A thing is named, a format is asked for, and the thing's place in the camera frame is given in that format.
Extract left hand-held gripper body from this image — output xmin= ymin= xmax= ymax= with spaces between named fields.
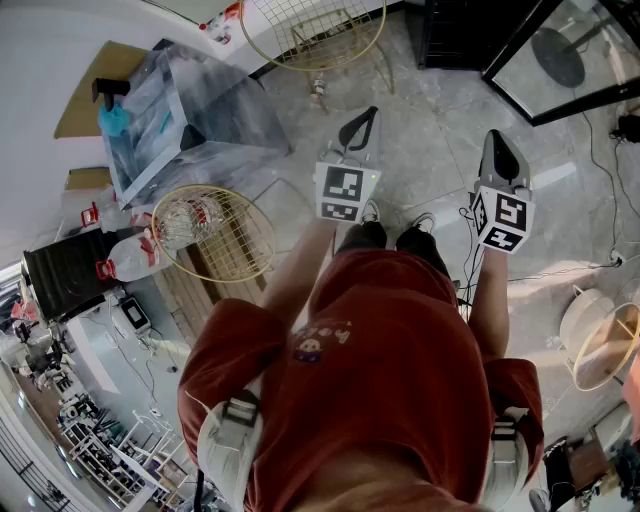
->
xmin=314 ymin=148 xmax=384 ymax=224

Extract teal plastic bag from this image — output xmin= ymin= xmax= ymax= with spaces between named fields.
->
xmin=97 ymin=102 xmax=132 ymax=140

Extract wooden platform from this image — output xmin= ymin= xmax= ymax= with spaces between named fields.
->
xmin=153 ymin=244 xmax=229 ymax=347

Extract black clamp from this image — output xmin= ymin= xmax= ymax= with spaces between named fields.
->
xmin=91 ymin=78 xmax=132 ymax=105

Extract person's black trousers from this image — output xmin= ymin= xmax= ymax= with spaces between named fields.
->
xmin=333 ymin=219 xmax=454 ymax=281

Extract gold rim round table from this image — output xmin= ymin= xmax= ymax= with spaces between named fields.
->
xmin=572 ymin=301 xmax=640 ymax=392

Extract grey shoulder strap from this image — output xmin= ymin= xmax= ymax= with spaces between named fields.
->
xmin=482 ymin=405 xmax=532 ymax=507
xmin=196 ymin=387 xmax=265 ymax=512

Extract thin black cable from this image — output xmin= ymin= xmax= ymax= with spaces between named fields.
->
xmin=579 ymin=109 xmax=629 ymax=264

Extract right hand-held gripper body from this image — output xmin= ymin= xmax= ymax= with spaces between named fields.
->
xmin=469 ymin=173 xmax=536 ymax=256

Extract person's right forearm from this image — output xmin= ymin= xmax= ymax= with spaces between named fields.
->
xmin=467 ymin=244 xmax=512 ymax=361

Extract white round bin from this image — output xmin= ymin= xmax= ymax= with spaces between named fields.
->
xmin=558 ymin=285 xmax=617 ymax=362

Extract gold wire chair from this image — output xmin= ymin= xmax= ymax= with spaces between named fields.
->
xmin=151 ymin=184 xmax=277 ymax=285
xmin=238 ymin=0 xmax=397 ymax=97

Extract black ribbed box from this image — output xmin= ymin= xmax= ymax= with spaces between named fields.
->
xmin=21 ymin=229 xmax=122 ymax=322

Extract person's left forearm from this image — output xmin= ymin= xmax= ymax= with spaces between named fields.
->
xmin=259 ymin=217 xmax=342 ymax=321

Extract black power adapter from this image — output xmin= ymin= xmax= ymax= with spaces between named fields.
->
xmin=609 ymin=114 xmax=640 ymax=142

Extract black standing fan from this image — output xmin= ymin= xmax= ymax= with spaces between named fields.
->
xmin=530 ymin=9 xmax=619 ymax=90

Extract black mini fridge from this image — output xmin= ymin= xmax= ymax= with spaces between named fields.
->
xmin=417 ymin=0 xmax=640 ymax=127

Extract white screen device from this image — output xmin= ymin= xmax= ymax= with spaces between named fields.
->
xmin=118 ymin=297 xmax=152 ymax=332

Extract person's red shirt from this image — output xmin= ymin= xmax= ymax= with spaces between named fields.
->
xmin=177 ymin=248 xmax=546 ymax=512

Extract brown cardboard sheet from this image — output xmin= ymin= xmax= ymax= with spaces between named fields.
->
xmin=53 ymin=40 xmax=152 ymax=141

